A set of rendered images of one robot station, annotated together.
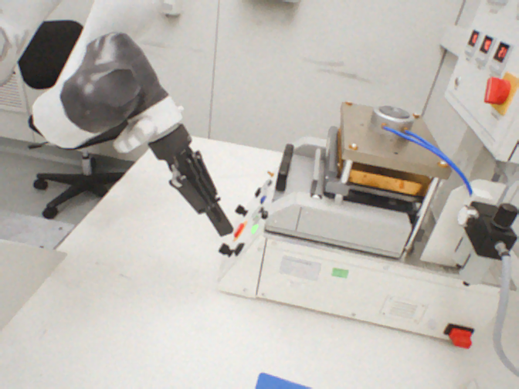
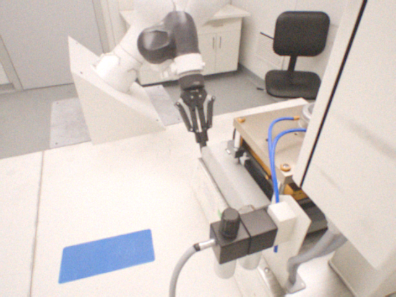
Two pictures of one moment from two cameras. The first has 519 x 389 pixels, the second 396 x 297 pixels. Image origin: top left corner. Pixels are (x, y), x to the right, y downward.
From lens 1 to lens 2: 62 cm
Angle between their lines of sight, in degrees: 53
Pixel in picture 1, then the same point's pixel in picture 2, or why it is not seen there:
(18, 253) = (131, 112)
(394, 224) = (242, 198)
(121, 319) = (145, 164)
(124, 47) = (176, 19)
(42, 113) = not seen: hidden behind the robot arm
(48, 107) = not seen: hidden behind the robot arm
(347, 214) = (224, 171)
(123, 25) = (197, 7)
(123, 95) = (155, 44)
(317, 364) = (174, 255)
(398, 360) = not seen: outside the picture
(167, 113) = (184, 63)
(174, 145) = (183, 83)
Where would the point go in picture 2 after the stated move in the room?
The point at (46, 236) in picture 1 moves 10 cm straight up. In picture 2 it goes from (170, 119) to (169, 99)
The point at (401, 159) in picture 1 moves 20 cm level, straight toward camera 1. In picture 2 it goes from (258, 143) to (143, 148)
